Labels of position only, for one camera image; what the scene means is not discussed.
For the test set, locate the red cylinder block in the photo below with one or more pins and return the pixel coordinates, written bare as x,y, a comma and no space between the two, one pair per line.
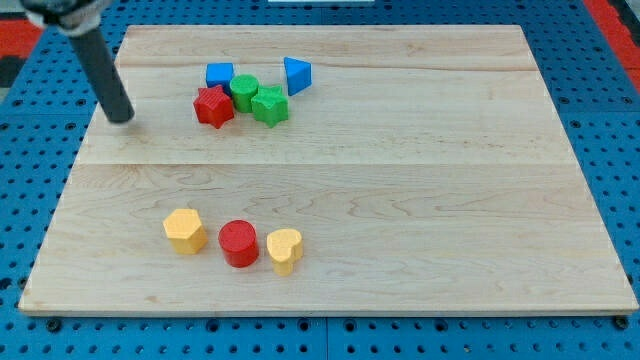
238,242

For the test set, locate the green star block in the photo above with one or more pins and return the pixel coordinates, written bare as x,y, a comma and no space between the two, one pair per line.
270,105

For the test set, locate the blue triangle block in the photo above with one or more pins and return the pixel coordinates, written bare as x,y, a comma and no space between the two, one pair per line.
298,75

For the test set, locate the blue cube block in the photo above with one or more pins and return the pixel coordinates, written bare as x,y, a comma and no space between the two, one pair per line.
219,74

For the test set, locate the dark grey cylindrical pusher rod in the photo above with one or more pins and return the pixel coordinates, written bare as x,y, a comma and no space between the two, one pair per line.
96,60

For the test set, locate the light wooden board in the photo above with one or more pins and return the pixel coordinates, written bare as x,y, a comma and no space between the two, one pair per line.
426,168

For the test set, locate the yellow hexagon block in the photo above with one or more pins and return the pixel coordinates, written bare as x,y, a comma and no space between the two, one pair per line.
185,231

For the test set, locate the yellow heart block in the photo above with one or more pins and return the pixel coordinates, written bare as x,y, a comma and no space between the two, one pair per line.
285,248

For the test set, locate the green cylinder block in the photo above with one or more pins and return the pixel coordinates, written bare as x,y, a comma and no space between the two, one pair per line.
243,88

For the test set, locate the red star block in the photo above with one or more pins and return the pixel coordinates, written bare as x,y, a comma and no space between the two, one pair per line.
213,106

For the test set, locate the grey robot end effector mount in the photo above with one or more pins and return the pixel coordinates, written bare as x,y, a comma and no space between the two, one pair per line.
71,17

